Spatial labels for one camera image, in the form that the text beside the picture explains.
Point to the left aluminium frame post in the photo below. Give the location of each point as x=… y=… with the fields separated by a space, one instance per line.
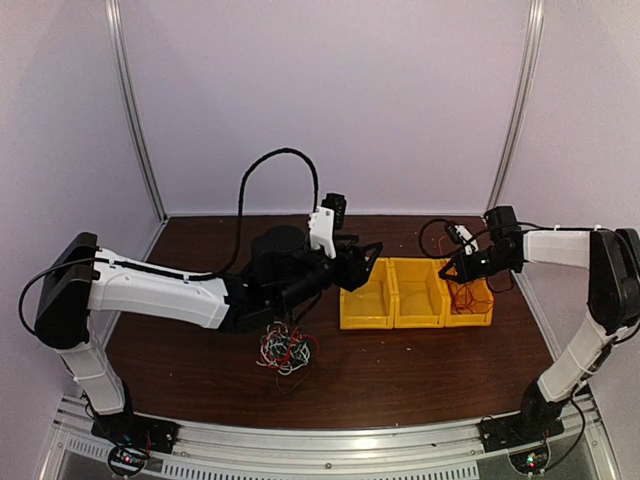
x=132 y=116

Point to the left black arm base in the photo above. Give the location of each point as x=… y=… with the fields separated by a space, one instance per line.
x=140 y=432

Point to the left yellow plastic bin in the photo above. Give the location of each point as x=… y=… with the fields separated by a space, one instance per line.
x=374 y=305

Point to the right yellow plastic bin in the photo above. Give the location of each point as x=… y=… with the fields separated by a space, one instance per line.
x=463 y=305

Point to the middle yellow plastic bin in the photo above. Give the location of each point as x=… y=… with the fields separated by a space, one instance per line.
x=422 y=300

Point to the aluminium frame post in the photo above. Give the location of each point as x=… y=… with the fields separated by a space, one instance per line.
x=132 y=116
x=529 y=59

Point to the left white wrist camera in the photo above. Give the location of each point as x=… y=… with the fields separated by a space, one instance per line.
x=324 y=221

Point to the right aluminium frame post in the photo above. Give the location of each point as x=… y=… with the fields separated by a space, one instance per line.
x=529 y=59

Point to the yellow plastic bin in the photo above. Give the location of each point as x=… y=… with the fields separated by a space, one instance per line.
x=463 y=305
x=374 y=305
x=422 y=300

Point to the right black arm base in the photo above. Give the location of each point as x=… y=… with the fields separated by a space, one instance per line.
x=511 y=431

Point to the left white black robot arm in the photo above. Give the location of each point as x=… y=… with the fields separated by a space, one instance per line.
x=287 y=267

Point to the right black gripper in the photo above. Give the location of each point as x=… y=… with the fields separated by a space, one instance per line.
x=463 y=265

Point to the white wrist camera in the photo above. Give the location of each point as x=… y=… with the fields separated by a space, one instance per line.
x=462 y=238
x=324 y=221

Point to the aluminium front rail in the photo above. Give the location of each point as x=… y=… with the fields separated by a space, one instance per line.
x=450 y=450

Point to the left circuit board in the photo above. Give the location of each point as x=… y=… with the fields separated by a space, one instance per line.
x=126 y=462

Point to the circuit board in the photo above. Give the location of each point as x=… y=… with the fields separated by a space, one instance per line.
x=126 y=462
x=530 y=462

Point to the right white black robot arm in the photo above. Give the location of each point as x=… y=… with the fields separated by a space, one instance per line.
x=595 y=267

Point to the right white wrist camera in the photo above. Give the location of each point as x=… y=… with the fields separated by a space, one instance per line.
x=462 y=238

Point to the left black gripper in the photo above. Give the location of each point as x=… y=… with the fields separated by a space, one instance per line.
x=355 y=271

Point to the right circuit board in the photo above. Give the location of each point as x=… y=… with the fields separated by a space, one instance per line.
x=530 y=462

